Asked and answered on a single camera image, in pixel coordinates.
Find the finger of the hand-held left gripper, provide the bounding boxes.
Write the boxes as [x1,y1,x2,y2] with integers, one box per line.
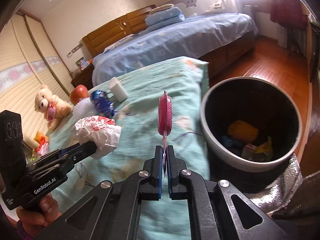
[60,142,98,165]
[51,142,91,157]

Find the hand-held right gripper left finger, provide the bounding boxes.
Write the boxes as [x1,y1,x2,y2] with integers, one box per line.
[42,145,163,240]

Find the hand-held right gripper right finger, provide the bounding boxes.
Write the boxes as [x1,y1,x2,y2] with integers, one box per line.
[166,145,278,240]

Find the white paper wrapper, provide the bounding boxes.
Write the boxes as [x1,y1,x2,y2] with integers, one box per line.
[72,116,122,159]

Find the white foam fruit net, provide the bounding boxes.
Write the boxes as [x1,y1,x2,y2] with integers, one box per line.
[72,99,97,117]

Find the blue foil snack bag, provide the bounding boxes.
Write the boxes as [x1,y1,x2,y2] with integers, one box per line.
[90,89,115,118]

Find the white round trash bin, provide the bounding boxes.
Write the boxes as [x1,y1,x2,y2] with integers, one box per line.
[200,77,302,173]

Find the pink round packet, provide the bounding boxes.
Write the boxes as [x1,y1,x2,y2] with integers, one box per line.
[157,90,173,178]

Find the blue round packet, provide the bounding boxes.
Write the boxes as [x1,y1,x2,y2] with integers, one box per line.
[221,135,240,148]

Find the white plastic box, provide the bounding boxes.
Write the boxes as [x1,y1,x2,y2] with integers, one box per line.
[109,77,128,102]

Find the large yellow foam fruit net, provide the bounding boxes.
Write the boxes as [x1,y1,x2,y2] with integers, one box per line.
[227,120,259,143]

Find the yellow gold wrapper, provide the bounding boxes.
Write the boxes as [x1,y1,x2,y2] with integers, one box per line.
[254,136,273,155]

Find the person's left hand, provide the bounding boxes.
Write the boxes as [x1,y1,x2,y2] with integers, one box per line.
[16,192,63,235]

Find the red white candy wrapper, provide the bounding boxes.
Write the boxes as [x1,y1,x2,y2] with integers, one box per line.
[35,136,50,157]

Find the beige teddy bear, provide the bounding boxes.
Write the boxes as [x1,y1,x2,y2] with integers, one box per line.
[34,85,72,132]

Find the red apple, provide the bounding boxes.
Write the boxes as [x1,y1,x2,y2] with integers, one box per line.
[70,85,89,105]

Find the wooden nightstand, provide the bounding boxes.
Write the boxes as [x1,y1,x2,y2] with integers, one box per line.
[71,65,95,88]

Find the wardrobe with slatted doors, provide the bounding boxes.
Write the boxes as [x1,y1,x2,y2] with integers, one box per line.
[0,9,75,135]

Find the blue white printed pillow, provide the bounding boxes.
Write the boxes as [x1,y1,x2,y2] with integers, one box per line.
[103,36,135,53]

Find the silver foil sheet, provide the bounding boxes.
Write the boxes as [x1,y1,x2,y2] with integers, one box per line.
[246,152,320,220]

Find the wooden headboard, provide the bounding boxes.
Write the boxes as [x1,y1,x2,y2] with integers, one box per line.
[82,5,155,58]

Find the bed with blue sheet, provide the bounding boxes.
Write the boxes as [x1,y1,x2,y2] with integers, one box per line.
[92,12,258,85]

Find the folded blue pillows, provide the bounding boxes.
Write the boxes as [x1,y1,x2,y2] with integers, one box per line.
[145,7,185,27]

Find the small patterned pillow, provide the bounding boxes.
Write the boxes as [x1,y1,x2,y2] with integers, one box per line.
[149,4,174,13]

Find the grey patterned curtain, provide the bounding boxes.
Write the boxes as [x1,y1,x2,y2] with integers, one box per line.
[277,22,308,55]

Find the hanging red clothes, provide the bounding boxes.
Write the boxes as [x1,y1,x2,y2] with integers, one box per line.
[270,0,307,24]

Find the photo frame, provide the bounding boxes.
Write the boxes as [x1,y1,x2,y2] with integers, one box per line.
[76,56,88,71]

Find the wall switch panel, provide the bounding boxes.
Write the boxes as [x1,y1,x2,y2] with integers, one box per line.
[67,44,83,55]

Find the grey bed guard rail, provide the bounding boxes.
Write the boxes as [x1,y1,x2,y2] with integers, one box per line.
[162,0,250,18]

